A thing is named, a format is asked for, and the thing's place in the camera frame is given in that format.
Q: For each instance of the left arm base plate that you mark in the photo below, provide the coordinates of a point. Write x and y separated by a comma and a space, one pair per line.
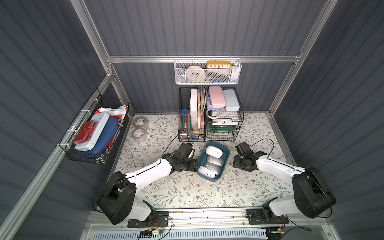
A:
155, 220

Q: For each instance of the yellow clock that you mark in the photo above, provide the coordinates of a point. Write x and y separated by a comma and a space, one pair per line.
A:
215, 64

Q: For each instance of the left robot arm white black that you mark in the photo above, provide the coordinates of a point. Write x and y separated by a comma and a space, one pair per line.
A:
118, 198

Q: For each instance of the pink pencil case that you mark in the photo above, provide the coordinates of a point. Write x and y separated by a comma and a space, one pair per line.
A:
217, 97

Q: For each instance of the silver mouse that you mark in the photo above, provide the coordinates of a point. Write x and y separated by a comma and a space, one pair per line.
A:
217, 161
216, 169

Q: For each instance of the clear tape roll far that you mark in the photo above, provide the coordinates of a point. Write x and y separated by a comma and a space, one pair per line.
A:
141, 122

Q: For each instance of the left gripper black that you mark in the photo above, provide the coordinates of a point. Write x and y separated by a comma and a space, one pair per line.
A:
190, 163

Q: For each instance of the teal plastic storage box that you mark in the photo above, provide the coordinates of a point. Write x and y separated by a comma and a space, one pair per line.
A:
225, 157

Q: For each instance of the black wire side basket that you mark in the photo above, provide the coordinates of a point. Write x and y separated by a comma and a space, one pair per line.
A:
98, 103

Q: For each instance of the black wire desk organizer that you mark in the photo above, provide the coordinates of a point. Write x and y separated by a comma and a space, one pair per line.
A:
214, 124

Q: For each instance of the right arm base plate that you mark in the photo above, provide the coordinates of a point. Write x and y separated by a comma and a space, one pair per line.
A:
264, 217

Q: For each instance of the red wallet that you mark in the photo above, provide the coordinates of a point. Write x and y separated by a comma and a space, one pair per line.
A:
85, 132

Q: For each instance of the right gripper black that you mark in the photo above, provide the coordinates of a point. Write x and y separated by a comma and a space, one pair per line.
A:
240, 162

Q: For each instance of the white mesh hanging basket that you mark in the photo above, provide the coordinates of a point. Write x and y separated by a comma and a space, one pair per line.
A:
213, 76

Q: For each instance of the white mouse large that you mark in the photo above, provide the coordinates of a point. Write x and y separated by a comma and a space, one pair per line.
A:
214, 152

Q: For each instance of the clear tape roll near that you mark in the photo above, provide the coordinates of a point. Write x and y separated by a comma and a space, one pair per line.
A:
139, 135

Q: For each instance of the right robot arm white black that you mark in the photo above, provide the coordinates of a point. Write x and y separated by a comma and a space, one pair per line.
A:
312, 195

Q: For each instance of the navy blue pouch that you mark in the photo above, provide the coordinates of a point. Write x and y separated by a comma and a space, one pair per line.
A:
107, 135

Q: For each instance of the light blue pencil case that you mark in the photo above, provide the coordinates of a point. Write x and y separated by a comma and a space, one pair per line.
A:
232, 103

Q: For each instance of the white plastic case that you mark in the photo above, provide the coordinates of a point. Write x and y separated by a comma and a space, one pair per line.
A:
102, 119

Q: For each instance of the white tape roll in basket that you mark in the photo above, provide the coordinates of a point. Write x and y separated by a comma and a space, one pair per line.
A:
195, 74

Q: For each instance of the clear tape roll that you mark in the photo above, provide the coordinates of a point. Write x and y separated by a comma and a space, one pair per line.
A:
141, 122
139, 135

